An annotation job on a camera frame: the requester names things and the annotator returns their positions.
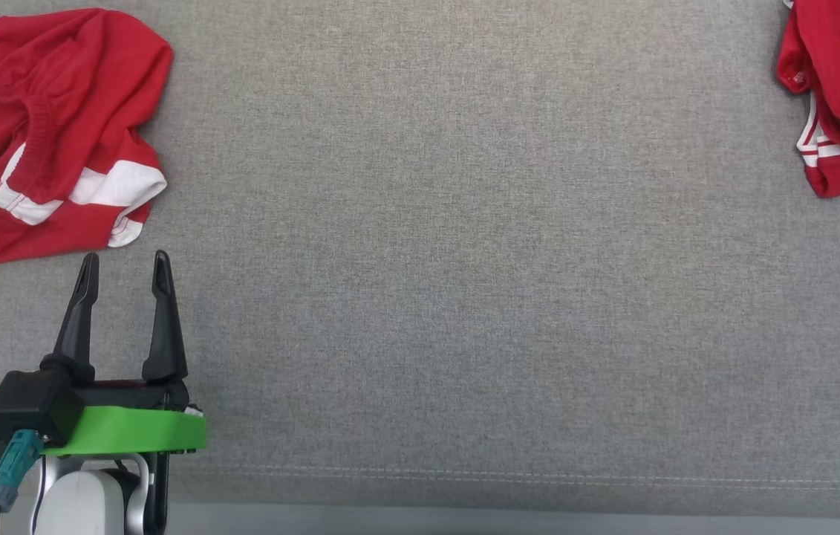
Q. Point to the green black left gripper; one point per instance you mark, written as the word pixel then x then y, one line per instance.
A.
pixel 137 431

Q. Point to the red white-striped shorts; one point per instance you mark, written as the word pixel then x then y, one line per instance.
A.
pixel 56 74

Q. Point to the grey fabric sofa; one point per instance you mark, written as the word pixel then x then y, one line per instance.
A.
pixel 464 260

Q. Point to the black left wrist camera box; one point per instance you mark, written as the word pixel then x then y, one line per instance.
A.
pixel 30 409

